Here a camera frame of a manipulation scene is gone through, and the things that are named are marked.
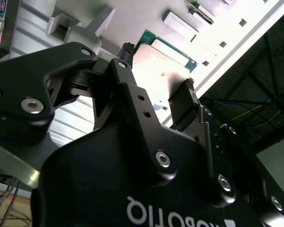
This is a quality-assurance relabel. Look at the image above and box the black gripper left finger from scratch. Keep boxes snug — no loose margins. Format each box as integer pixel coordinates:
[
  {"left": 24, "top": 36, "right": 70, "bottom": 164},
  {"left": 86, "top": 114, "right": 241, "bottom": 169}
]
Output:
[{"left": 0, "top": 41, "right": 179, "bottom": 186}]

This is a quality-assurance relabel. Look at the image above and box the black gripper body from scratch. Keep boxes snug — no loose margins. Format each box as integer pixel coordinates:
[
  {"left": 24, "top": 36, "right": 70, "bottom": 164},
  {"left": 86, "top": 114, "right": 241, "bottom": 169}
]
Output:
[{"left": 32, "top": 118, "right": 263, "bottom": 227}]

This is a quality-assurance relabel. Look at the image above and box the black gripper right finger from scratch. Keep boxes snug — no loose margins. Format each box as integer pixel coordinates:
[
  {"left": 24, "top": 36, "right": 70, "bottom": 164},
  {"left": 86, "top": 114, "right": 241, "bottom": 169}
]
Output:
[{"left": 168, "top": 78, "right": 284, "bottom": 227}]

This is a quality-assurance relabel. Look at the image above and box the silver green CPU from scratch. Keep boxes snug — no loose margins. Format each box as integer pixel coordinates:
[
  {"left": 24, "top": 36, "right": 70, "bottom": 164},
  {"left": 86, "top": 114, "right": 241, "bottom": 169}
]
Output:
[{"left": 132, "top": 29, "right": 200, "bottom": 95}]

